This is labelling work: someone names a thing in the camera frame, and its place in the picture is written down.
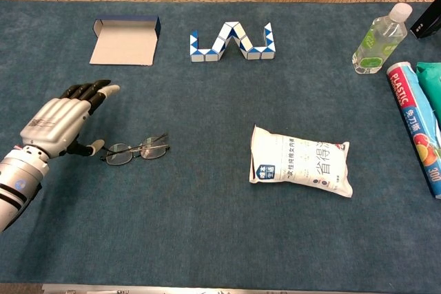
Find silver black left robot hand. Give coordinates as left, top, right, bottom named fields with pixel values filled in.
left=19, top=79, right=121, bottom=160

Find thin black-framed eyeglasses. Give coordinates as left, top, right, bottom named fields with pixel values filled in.
left=99, top=132, right=172, bottom=167

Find open blue cardboard box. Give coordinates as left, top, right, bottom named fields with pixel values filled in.
left=89, top=15, right=162, bottom=67

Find blue white snake puzzle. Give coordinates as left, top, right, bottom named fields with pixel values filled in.
left=189, top=21, right=276, bottom=63

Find blue felt table cloth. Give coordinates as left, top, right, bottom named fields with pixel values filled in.
left=0, top=0, right=441, bottom=290

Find white printed plastic packet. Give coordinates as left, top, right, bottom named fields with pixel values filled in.
left=249, top=124, right=354, bottom=199

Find clear green label water bottle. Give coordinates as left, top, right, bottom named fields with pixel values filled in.
left=351, top=2, right=413, bottom=75

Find plastic wrap roll box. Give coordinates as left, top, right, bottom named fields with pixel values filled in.
left=386, top=61, right=441, bottom=200

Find teal green soft package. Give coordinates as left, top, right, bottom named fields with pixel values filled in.
left=415, top=61, right=441, bottom=119

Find aluminium table edge rail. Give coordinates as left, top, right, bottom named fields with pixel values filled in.
left=41, top=283, right=441, bottom=294

